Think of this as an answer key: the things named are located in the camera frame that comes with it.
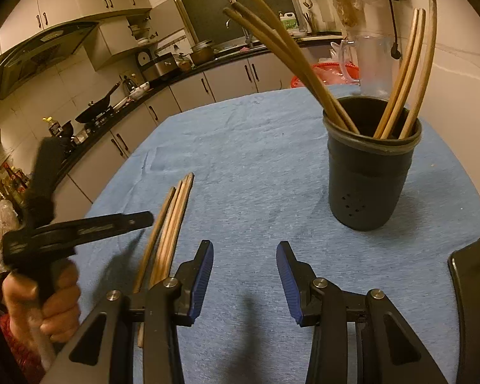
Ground metal cooking pot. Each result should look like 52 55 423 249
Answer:
189 40 215 65

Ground black kitchen countertop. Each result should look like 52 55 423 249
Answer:
44 34 345 187

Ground dark chopstick holder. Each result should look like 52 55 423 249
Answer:
323 96 423 232

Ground white bowl with spoon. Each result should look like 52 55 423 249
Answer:
129 82 150 100

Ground red plastic basket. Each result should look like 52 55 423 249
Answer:
290 63 361 89

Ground chrome faucet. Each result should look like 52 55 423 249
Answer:
225 18 253 47

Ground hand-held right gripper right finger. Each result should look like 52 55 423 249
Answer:
276 241 449 384

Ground range hood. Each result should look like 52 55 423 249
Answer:
0 22 101 101

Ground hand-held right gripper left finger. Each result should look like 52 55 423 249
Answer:
44 240 214 384

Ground cooking oil bottle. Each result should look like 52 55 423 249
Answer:
43 117 65 137

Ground clear glass pitcher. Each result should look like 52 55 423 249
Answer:
338 35 401 97

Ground sauce bottles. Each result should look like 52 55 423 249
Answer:
0 163 29 205

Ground person's left hand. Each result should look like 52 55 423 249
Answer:
2 262 81 342

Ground person's left forearm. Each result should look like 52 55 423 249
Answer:
0 315 44 384

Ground black power cable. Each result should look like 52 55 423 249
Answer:
377 0 403 59

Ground black wok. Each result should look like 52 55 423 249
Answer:
75 82 122 124

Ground black flat object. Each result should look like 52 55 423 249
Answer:
448 237 480 384

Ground white base cabinets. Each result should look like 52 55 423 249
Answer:
56 48 345 209

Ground blue tablecloth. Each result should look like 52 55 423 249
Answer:
70 84 480 384

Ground green detergent bottle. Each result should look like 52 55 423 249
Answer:
279 11 299 35

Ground kitchen window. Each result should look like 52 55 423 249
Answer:
167 0 301 49

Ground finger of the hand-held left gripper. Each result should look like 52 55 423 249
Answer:
74 211 155 249

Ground wooden chopstick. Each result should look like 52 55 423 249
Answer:
155 174 189 284
133 186 177 348
231 2 347 126
222 7 339 118
374 7 420 139
382 8 428 139
399 0 438 139
239 0 361 134
149 180 183 286
162 172 195 283

